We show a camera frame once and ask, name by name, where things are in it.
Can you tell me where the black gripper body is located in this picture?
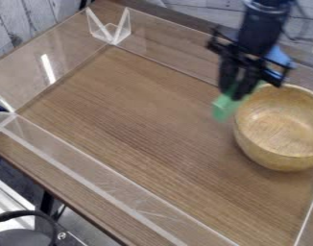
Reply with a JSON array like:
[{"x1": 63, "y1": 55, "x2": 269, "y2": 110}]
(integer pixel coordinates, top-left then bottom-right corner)
[{"x1": 205, "y1": 27, "x2": 296, "y2": 87}]

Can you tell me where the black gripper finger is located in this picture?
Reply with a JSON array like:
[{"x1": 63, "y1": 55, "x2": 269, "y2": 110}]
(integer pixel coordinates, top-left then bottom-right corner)
[
  {"x1": 218, "y1": 53, "x2": 239, "y2": 94},
  {"x1": 233, "y1": 64, "x2": 263, "y2": 101}
]

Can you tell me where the green rectangular block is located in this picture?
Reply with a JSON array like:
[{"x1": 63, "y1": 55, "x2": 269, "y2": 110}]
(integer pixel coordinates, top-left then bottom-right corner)
[{"x1": 212, "y1": 85, "x2": 251, "y2": 122}]

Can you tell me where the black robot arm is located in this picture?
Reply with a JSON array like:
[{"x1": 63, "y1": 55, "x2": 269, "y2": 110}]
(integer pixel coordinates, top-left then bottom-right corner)
[{"x1": 206, "y1": 0, "x2": 296, "y2": 101}]

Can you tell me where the brown wooden bowl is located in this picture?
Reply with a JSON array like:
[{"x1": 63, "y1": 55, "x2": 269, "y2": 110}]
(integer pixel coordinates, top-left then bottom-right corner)
[{"x1": 234, "y1": 85, "x2": 313, "y2": 172}]

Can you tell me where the black table leg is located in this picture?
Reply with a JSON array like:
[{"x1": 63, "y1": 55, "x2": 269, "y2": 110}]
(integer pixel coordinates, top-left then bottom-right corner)
[{"x1": 41, "y1": 191, "x2": 55, "y2": 215}]

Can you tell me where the clear acrylic corner bracket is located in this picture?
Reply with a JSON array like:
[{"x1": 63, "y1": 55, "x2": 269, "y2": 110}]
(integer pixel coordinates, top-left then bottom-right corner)
[{"x1": 86, "y1": 8, "x2": 132, "y2": 45}]

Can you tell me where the clear acrylic tray wall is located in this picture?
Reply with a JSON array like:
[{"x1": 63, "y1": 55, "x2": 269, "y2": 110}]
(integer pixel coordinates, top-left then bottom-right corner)
[{"x1": 0, "y1": 0, "x2": 313, "y2": 246}]

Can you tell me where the black cable loop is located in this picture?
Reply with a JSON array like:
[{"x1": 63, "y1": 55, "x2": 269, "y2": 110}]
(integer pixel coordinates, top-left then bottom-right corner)
[{"x1": 0, "y1": 209, "x2": 58, "y2": 246}]

